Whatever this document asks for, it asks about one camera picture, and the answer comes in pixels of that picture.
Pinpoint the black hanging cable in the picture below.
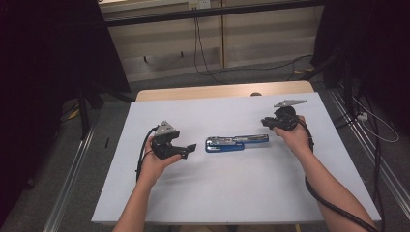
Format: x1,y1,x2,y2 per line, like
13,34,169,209
192,16,226,85

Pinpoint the white wall socket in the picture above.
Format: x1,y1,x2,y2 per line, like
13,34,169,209
188,0,213,11

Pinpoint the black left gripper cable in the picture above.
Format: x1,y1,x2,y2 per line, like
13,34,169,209
134,125,161,183

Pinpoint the wooden table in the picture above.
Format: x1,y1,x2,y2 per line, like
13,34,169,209
134,80,315,102

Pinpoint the blue stapler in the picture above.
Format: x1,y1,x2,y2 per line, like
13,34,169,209
204,133,271,154

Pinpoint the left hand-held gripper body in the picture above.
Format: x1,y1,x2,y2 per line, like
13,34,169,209
150,120,182,161

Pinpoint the black floor cable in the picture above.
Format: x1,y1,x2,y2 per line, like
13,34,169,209
221,53,314,82

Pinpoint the white cable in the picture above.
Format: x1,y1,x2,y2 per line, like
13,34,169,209
351,96,400,144

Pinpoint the aluminium floor rail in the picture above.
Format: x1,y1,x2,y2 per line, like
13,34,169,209
328,87,410,212
42,126,97,232

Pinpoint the black horizontal bar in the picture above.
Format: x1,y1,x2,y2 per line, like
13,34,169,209
104,0,325,28

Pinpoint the black metal stand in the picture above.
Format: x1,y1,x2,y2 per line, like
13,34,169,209
303,47,359,129
76,80,136,141

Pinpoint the black curtain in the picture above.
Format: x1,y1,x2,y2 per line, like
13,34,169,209
0,0,132,223
310,0,410,136

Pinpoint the person's right hand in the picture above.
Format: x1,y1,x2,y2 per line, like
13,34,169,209
272,115,313,160

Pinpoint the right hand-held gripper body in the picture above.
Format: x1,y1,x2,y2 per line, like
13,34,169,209
270,99,308,132

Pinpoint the person's left hand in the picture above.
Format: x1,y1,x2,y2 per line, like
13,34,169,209
137,136,183,189

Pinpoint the light wooden cabinet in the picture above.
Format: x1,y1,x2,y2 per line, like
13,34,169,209
98,0,325,83

